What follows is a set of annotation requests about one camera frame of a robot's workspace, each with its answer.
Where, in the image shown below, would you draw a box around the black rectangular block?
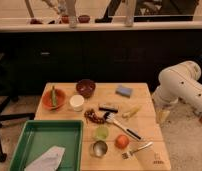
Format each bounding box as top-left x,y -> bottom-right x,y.
99,107 -> 118,113

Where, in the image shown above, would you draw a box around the green stick in bowl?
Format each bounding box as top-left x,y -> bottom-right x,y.
51,86 -> 57,107

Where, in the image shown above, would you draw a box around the black office chair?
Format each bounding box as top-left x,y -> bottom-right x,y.
0,52 -> 36,163

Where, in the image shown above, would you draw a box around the orange bowl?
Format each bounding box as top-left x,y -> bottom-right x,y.
42,89 -> 66,110

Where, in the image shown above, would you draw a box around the red chili peppers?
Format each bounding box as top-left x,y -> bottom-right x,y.
84,109 -> 105,124

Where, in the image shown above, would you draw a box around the white cup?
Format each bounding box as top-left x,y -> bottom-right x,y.
69,95 -> 84,112

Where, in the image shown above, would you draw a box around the blue grey sponge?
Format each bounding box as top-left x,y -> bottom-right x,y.
116,85 -> 133,98

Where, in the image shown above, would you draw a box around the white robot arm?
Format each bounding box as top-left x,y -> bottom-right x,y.
152,61 -> 202,124

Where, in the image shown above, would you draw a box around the green plastic tray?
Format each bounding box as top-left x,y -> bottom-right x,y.
9,120 -> 83,171

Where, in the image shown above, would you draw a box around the dark red bowl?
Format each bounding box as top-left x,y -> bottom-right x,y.
76,79 -> 96,98

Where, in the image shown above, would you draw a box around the wooden cutting board table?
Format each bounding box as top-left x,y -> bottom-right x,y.
35,83 -> 171,171

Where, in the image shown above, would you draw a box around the black handled brush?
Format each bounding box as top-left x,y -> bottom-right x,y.
104,112 -> 142,141

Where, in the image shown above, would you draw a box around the silver fork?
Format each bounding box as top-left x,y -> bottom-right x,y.
121,142 -> 153,159

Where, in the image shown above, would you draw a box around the grey cloth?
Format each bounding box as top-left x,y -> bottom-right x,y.
24,146 -> 66,171

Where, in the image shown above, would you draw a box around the green plastic cup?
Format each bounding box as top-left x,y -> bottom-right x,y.
94,126 -> 109,140

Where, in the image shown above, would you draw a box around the metal measuring cup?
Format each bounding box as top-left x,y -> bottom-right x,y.
91,140 -> 108,158

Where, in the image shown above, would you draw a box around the orange fruit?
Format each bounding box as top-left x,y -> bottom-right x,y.
115,134 -> 129,149

